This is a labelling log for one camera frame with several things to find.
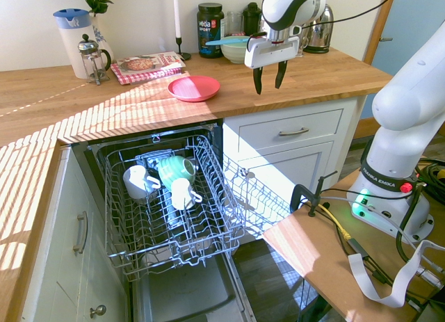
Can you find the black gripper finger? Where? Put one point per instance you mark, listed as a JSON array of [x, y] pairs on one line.
[[281, 73], [258, 80]]

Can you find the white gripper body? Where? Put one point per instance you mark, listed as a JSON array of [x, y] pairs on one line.
[[271, 52]]

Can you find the pink plastic plate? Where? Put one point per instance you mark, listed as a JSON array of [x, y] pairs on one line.
[[193, 89]]

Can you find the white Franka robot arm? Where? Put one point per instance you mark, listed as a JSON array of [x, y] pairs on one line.
[[400, 103]]

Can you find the black dishwasher body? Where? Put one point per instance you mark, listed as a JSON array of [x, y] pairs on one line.
[[83, 158]]

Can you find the grey dishwasher door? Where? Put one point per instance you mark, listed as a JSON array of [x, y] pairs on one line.
[[187, 290]]

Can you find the pale green bowl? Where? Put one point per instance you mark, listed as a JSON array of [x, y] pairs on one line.
[[233, 53]]

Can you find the black shaker bottle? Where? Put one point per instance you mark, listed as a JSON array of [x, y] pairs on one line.
[[251, 21]]

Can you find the blue spatula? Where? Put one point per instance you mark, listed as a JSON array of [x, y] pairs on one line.
[[226, 41]]

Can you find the clear glass jar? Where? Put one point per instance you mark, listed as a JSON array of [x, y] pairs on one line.
[[234, 23]]

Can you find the stainless steel kettle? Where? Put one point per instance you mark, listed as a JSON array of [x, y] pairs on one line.
[[320, 33]]

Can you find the white cabinet drawer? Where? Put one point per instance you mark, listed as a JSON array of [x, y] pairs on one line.
[[264, 132]]

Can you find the black Vega protein tub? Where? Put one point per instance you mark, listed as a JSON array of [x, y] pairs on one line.
[[209, 30]]

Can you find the black candle holder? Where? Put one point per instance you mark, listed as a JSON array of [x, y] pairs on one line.
[[181, 54]]

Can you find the white taper candle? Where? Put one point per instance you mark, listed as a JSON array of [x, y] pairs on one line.
[[176, 12]]

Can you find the pizza cookbook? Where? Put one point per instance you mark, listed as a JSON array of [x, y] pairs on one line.
[[149, 64]]

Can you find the black metal clamp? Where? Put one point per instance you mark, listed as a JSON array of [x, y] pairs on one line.
[[297, 195]]

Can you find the green ribbed mug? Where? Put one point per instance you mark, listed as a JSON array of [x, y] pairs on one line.
[[172, 174]]

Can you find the white ceramic mug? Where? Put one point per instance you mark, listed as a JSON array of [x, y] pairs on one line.
[[180, 193], [133, 183]]

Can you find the blue door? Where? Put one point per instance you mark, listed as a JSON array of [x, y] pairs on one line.
[[413, 26]]

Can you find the white vase blue flowers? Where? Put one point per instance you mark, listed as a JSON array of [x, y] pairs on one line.
[[100, 33]]

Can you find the glass French press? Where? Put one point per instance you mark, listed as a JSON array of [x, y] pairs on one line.
[[91, 63]]

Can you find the red stop button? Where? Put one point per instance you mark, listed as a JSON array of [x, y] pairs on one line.
[[406, 187]]

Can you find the green leafy plant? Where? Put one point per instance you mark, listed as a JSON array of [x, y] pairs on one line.
[[97, 0]]

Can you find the white water jug blue lid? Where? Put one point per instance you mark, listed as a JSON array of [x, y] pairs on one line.
[[74, 40]]

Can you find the metal cabinet knob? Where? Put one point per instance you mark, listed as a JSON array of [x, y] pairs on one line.
[[99, 311]]

